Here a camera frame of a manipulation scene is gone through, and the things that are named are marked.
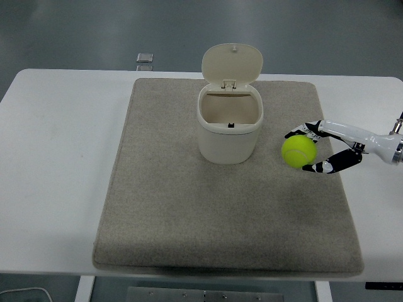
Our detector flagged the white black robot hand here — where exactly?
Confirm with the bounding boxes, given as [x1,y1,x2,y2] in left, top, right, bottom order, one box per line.
[284,119,399,175]

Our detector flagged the yellow-green tennis ball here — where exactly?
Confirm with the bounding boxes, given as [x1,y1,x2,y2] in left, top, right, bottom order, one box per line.
[281,135,317,169]

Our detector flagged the cream plastic bin with lid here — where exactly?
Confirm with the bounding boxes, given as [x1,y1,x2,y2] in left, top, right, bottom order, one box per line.
[196,43,264,165]

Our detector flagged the black label strip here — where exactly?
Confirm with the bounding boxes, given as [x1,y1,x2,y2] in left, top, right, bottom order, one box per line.
[365,282,403,291]

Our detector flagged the white table leg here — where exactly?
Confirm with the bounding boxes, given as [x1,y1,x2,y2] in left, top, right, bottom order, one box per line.
[74,275,96,302]
[314,280,331,302]

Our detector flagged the grey-brown fabric mat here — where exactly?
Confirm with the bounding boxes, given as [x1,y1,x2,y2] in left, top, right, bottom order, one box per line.
[91,77,365,278]

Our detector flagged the grey metal plate with screws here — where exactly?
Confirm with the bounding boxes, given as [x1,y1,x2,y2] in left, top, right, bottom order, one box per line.
[125,286,285,302]

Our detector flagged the white cable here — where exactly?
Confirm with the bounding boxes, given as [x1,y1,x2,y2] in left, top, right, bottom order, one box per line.
[0,286,53,302]

